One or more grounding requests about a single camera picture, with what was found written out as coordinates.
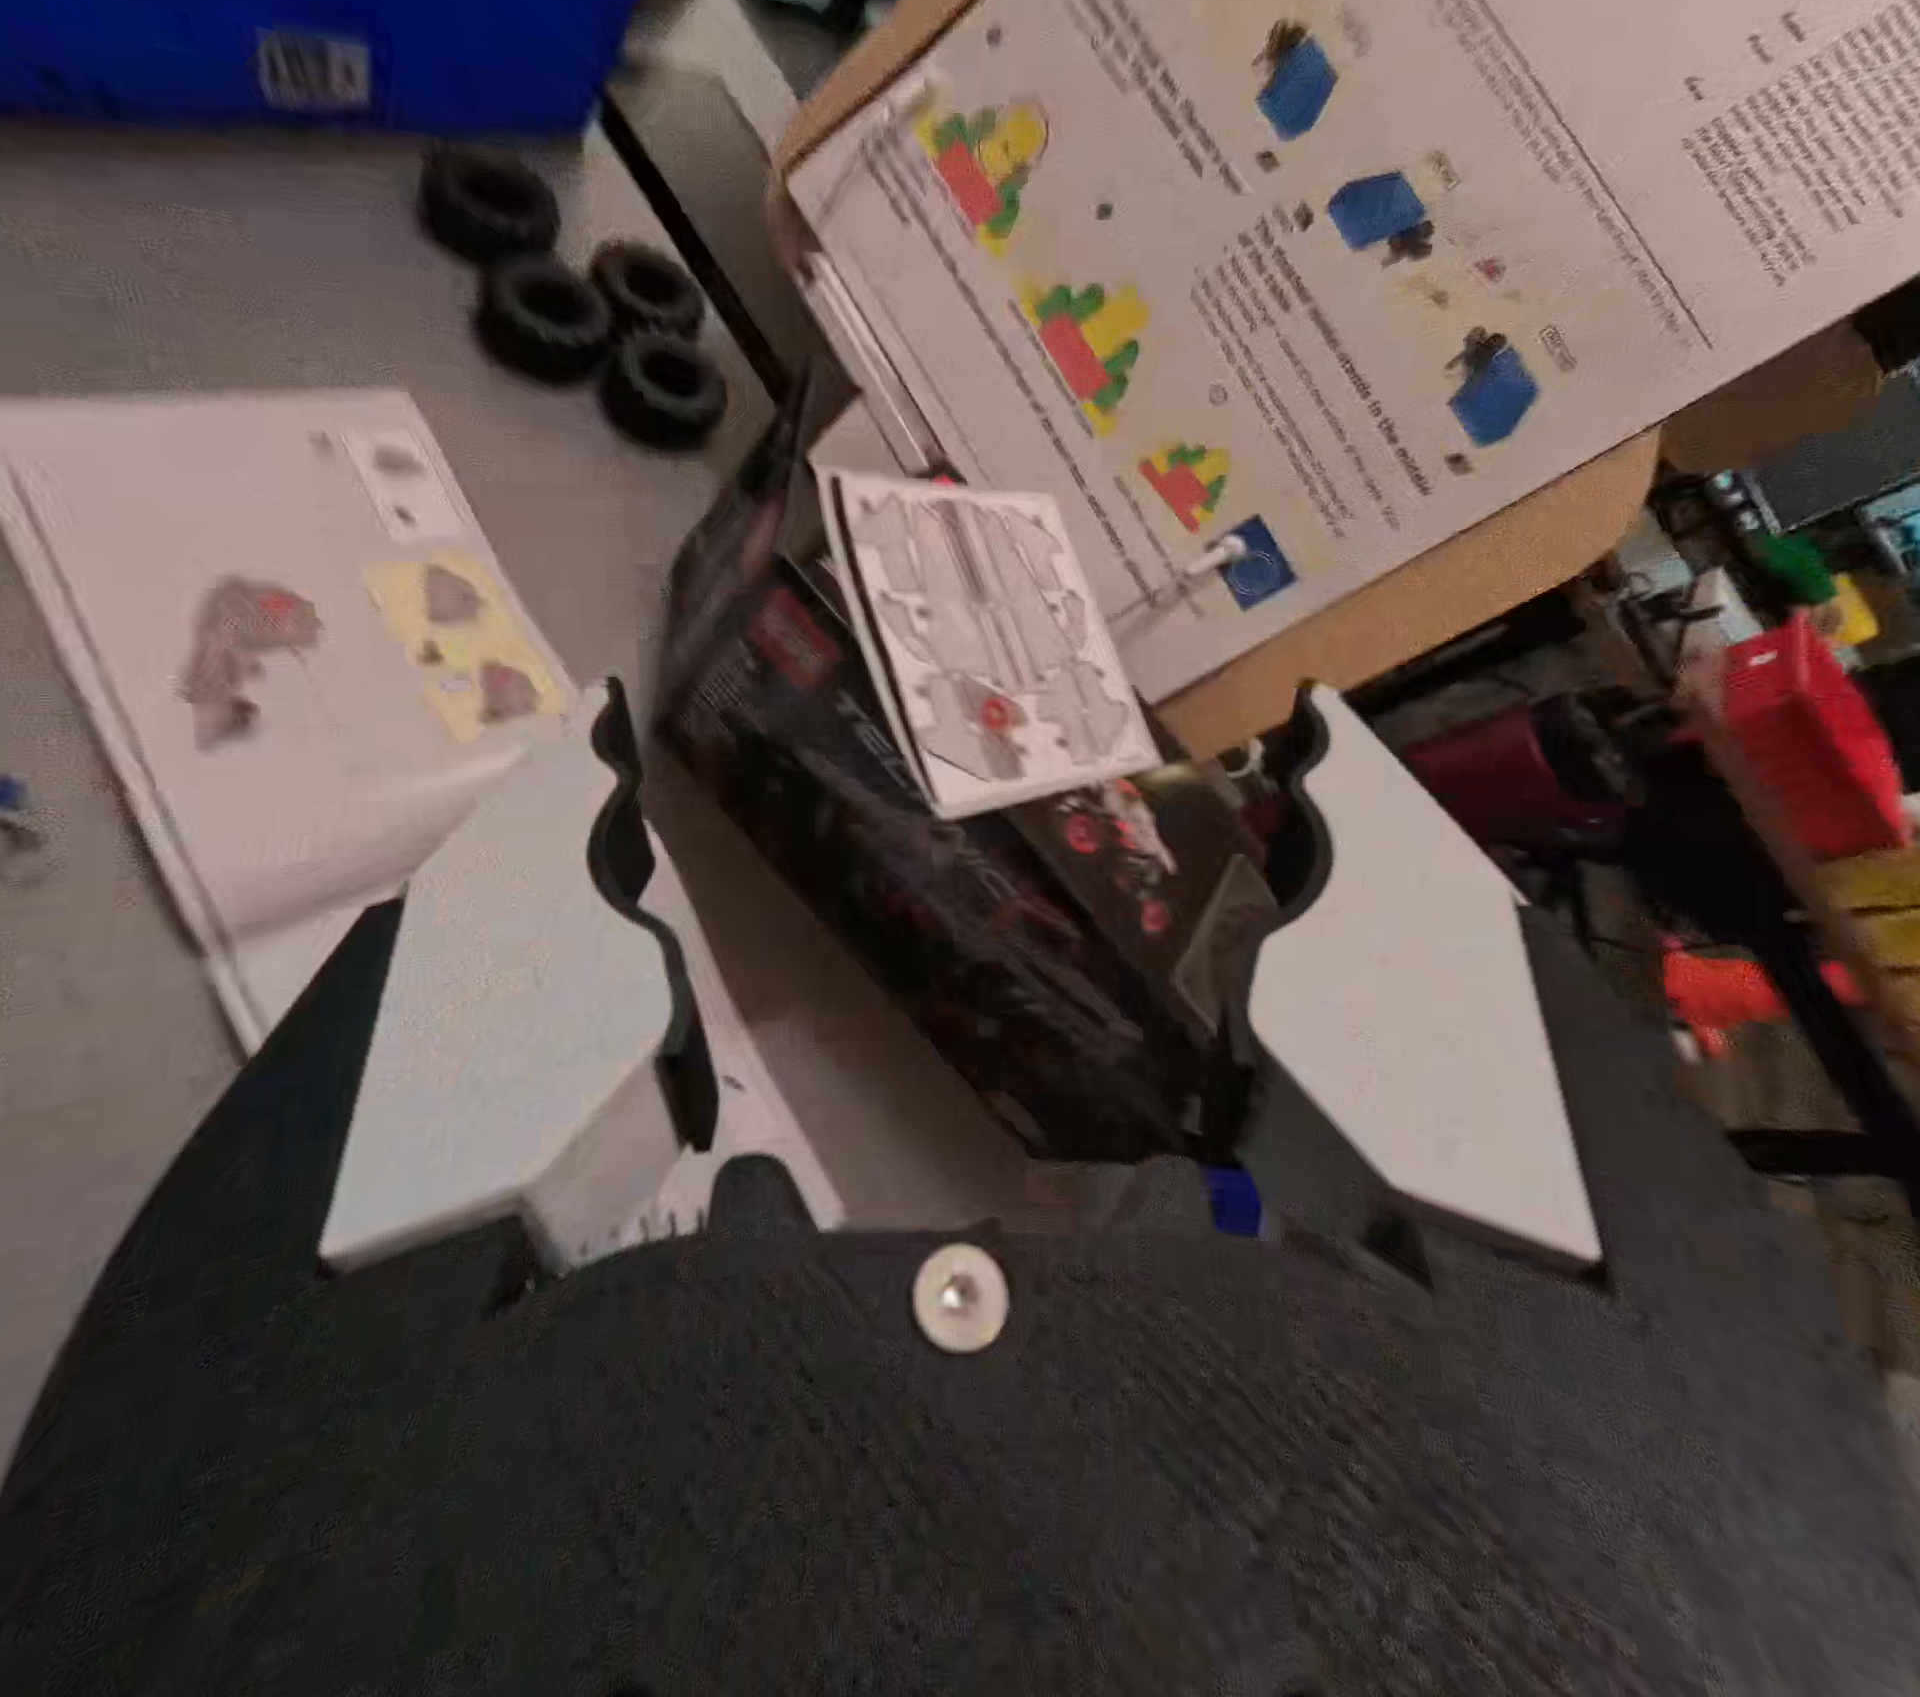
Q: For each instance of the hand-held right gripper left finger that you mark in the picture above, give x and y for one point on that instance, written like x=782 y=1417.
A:
x=511 y=1007

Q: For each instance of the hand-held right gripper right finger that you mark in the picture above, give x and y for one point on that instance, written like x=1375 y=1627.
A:
x=1411 y=1007

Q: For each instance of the grey desk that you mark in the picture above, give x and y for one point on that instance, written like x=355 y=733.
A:
x=91 y=302

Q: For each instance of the orange object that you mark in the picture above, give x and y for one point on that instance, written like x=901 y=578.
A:
x=1740 y=992

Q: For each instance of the black toy set box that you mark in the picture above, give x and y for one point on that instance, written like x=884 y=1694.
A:
x=901 y=916

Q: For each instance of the red plastic crate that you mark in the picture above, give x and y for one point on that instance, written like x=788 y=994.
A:
x=1800 y=737

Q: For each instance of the grey sticker sheet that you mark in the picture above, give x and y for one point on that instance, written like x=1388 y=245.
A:
x=975 y=633

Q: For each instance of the black toy tyre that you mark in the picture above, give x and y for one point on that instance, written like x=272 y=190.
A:
x=649 y=321
x=663 y=431
x=543 y=359
x=489 y=234

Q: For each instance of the open instruction booklet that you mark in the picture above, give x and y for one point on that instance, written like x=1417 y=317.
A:
x=151 y=527

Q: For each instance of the wood-framed instruction screen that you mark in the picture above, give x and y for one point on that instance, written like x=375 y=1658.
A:
x=1425 y=153

